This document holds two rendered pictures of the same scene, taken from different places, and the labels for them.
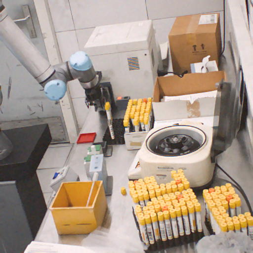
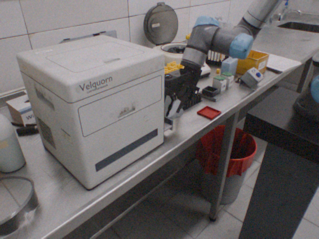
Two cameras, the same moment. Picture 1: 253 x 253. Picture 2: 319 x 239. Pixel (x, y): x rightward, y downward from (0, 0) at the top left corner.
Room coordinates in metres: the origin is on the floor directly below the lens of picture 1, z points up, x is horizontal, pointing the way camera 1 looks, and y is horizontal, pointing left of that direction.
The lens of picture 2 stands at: (2.52, 0.43, 1.36)
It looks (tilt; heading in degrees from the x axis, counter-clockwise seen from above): 32 degrees down; 212
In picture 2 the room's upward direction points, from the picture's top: straight up
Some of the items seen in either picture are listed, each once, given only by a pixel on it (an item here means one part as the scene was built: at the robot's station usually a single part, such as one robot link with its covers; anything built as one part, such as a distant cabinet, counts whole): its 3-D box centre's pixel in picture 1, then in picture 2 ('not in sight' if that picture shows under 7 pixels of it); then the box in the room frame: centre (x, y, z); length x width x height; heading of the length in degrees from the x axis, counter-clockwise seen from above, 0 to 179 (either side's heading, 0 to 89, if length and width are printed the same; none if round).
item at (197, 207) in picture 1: (198, 220); not in sight; (1.03, -0.15, 0.93); 0.02 x 0.02 x 0.11
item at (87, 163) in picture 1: (92, 165); (226, 80); (1.46, 0.14, 0.91); 0.05 x 0.04 x 0.07; 78
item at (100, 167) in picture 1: (99, 175); (229, 69); (1.36, 0.12, 0.92); 0.10 x 0.07 x 0.10; 174
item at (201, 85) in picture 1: (191, 102); not in sight; (1.72, -0.27, 0.95); 0.29 x 0.25 x 0.15; 78
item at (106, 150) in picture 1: (99, 149); (210, 92); (1.59, 0.12, 0.89); 0.09 x 0.05 x 0.04; 80
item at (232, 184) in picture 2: not in sight; (221, 167); (1.28, 0.15, 0.22); 0.38 x 0.37 x 0.44; 168
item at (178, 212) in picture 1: (180, 225); not in sight; (1.03, -0.09, 0.93); 0.02 x 0.02 x 0.11
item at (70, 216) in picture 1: (80, 207); (249, 62); (1.20, 0.18, 0.92); 0.13 x 0.13 x 0.10; 75
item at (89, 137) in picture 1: (86, 138); (209, 112); (1.72, 0.17, 0.88); 0.07 x 0.07 x 0.01; 78
